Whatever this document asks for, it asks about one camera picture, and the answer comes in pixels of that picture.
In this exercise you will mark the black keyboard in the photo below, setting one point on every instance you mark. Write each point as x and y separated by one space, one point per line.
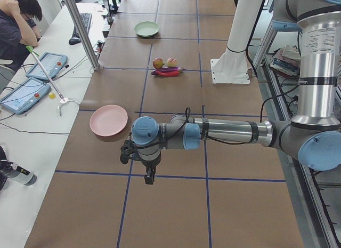
86 19

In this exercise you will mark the far blue teach pendant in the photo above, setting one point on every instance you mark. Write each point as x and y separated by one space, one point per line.
52 62

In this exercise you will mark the purple eggplant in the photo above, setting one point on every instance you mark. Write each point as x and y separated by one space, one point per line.
168 70

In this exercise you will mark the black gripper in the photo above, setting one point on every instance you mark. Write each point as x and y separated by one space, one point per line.
149 165

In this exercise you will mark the pink plate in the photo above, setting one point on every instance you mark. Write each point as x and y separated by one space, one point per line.
108 120

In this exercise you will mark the aluminium frame post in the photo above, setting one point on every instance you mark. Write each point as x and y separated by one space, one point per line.
74 13

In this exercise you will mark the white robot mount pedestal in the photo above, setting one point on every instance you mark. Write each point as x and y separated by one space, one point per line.
231 67

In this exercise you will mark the black computer mouse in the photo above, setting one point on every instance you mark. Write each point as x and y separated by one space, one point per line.
74 40

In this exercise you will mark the blue teach pendant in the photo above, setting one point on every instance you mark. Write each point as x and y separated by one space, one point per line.
25 96
52 62

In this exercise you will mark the seated person dark shirt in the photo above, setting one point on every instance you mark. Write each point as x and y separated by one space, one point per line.
19 30

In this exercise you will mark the stack of books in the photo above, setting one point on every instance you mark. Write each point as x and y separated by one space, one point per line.
286 60

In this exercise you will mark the green plate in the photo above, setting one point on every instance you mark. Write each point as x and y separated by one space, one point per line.
146 29

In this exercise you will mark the white stand with rod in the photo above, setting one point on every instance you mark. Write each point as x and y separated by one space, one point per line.
63 100

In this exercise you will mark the grey cylinder bottle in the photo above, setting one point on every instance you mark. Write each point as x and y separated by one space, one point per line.
17 173

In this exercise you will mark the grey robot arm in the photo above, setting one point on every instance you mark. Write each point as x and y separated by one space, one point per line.
312 136

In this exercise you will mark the pink peach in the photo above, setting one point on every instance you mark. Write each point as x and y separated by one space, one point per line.
171 62

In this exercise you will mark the near blue teach pendant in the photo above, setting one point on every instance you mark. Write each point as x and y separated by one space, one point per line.
25 96

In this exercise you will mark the red green pomegranate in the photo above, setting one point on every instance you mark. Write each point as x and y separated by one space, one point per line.
157 63

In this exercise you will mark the red chili pepper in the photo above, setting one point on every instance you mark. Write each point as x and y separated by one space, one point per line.
168 74

